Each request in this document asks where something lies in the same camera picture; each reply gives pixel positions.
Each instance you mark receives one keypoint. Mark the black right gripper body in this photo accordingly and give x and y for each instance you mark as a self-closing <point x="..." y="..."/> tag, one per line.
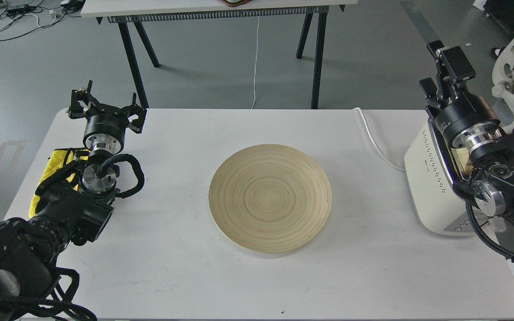
<point x="464" y="120"/>

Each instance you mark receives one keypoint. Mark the slice of bread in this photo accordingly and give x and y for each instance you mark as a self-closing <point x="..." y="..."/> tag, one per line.
<point x="462" y="160"/>

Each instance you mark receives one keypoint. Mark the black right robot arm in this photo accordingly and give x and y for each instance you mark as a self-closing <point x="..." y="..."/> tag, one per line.
<point x="480" y="154"/>

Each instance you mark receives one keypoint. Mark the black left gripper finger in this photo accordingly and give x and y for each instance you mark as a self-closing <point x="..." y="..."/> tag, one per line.
<point x="83" y="104"/>
<point x="135" y="115"/>

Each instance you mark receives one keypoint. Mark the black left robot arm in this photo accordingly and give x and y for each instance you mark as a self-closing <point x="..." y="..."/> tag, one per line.
<point x="73" y="205"/>

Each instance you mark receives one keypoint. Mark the white background table black legs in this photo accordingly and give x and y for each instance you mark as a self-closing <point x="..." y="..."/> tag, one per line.
<point x="125" y="12"/>

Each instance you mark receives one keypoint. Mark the round wooden plate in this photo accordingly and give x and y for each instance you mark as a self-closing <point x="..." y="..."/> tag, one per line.
<point x="270" y="198"/>

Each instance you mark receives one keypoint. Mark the yellow cloth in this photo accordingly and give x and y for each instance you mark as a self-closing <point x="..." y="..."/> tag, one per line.
<point x="57" y="160"/>

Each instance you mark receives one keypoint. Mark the brown object on background table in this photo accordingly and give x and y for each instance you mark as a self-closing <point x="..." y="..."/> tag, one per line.
<point x="234" y="3"/>

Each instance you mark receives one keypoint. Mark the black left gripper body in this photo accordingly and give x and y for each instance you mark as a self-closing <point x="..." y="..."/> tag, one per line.
<point x="105" y="129"/>

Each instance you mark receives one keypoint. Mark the white chrome toaster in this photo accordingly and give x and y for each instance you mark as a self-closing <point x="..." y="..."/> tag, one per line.
<point x="430" y="179"/>

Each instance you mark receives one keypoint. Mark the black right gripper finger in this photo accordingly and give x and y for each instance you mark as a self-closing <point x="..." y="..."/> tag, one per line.
<point x="434" y="102"/>
<point x="453" y="69"/>

